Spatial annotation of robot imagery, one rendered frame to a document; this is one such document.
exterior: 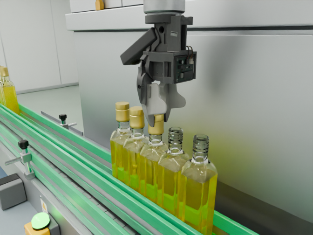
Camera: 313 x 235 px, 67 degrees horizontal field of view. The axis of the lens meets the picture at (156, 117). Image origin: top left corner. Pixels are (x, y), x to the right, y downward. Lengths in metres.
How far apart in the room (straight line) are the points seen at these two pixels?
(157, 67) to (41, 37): 6.18
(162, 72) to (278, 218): 0.41
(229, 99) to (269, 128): 0.10
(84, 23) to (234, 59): 0.59
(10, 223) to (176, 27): 0.79
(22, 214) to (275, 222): 0.77
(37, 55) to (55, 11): 1.14
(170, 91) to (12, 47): 5.97
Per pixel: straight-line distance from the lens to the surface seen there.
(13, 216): 0.98
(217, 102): 0.55
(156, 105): 0.46
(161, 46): 0.45
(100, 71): 0.92
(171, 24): 0.44
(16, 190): 0.99
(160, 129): 0.51
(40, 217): 0.76
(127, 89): 0.81
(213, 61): 0.55
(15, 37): 6.40
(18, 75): 6.44
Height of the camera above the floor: 1.32
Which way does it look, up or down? 19 degrees down
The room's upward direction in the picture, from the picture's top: straight up
